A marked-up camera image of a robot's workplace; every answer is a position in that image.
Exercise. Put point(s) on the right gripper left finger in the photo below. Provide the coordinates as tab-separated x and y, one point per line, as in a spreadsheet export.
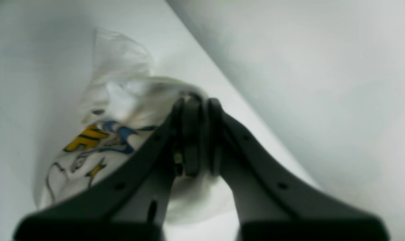
130	204

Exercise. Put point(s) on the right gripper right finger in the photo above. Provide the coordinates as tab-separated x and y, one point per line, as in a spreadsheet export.
272	203

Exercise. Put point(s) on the white printed T-shirt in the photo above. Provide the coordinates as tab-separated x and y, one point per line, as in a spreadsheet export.
120	108

